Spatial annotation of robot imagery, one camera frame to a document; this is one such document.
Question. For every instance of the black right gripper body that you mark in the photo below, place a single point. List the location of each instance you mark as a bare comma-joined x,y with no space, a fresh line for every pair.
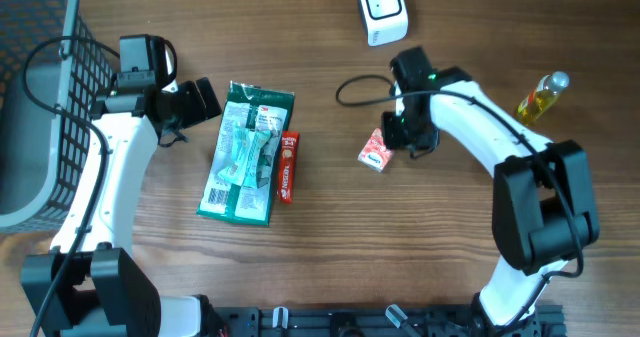
414,135

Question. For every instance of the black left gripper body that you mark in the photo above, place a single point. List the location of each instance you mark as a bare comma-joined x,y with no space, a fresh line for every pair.
188,106

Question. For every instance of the red tissue pack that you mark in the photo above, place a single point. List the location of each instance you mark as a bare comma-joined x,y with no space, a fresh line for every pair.
375,154

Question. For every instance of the green 3M package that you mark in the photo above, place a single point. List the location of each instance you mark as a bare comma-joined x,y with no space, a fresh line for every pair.
239,188

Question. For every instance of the red Nescafe sachet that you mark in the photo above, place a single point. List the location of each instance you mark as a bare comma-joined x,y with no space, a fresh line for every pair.
288,155

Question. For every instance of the yellow liquid bottle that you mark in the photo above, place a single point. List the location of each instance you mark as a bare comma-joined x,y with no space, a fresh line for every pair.
542,97

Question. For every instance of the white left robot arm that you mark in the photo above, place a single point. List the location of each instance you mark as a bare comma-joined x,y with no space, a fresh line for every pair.
88,283

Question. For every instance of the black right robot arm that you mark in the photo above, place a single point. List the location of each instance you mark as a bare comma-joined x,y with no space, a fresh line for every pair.
543,208

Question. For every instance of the white barcode scanner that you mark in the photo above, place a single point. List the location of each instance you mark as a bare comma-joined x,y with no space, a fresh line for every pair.
385,21

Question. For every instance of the grey mesh basket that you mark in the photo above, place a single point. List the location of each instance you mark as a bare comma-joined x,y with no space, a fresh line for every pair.
46,54

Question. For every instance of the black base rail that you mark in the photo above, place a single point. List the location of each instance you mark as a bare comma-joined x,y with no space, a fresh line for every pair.
434,321

